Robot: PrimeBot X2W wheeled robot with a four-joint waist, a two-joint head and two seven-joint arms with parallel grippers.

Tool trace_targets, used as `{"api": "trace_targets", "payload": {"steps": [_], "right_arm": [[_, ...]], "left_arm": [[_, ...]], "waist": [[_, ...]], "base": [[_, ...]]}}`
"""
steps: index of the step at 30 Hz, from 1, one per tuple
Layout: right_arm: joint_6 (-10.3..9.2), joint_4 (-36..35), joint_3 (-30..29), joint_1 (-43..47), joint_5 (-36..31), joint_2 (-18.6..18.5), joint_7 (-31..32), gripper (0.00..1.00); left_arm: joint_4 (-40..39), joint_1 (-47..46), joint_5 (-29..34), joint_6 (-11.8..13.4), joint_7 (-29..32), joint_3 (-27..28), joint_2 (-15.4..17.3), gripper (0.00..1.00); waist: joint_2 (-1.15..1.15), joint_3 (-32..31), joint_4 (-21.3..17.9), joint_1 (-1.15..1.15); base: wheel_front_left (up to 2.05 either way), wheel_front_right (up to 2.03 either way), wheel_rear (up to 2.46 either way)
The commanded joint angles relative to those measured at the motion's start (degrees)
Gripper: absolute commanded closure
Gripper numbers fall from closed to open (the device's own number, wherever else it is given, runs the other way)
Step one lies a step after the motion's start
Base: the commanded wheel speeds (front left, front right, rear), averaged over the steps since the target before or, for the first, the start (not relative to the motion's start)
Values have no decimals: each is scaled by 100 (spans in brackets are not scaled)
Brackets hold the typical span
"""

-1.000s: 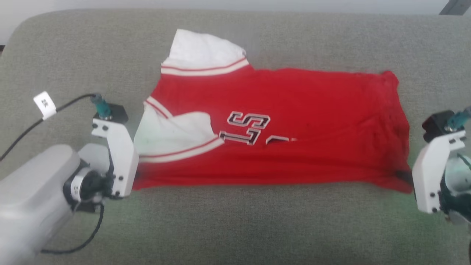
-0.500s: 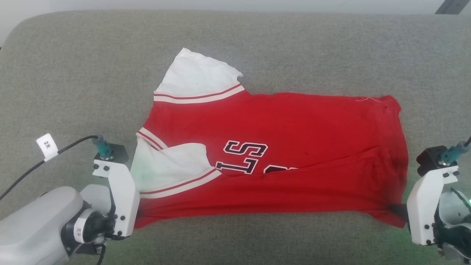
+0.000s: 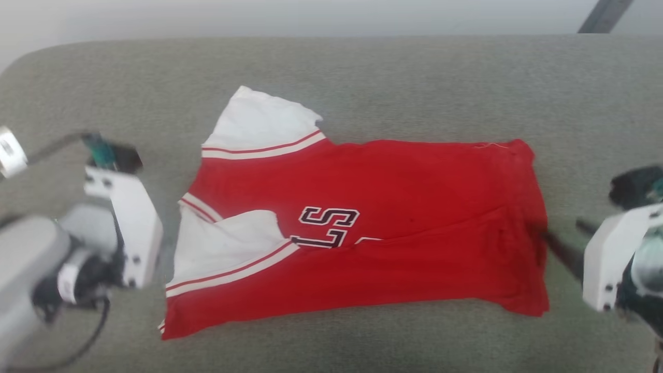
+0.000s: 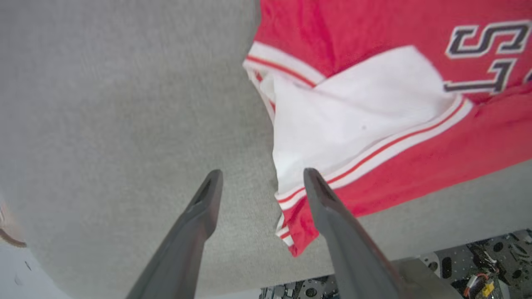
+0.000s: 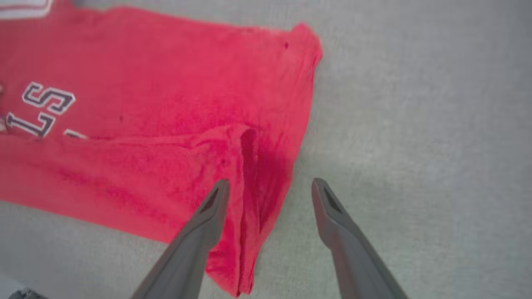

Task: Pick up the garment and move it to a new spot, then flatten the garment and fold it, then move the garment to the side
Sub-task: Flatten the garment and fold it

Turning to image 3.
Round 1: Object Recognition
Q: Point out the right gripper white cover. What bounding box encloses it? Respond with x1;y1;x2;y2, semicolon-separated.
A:
541;203;663;312

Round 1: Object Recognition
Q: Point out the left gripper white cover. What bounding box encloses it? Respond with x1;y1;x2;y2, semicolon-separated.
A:
84;166;164;289

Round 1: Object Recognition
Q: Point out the red and white basketball jersey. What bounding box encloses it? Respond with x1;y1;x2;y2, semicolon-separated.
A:
158;85;551;341

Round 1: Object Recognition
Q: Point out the grey metal pole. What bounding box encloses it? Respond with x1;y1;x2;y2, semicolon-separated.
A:
578;0;635;34

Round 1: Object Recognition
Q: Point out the teal left camera connector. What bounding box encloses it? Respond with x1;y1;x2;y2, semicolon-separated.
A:
82;133;116;167

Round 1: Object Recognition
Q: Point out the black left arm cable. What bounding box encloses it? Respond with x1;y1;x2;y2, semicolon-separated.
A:
10;296;112;371

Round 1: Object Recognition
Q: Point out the grey cable with white tag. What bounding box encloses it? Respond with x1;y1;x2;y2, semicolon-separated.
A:
0;126;86;180

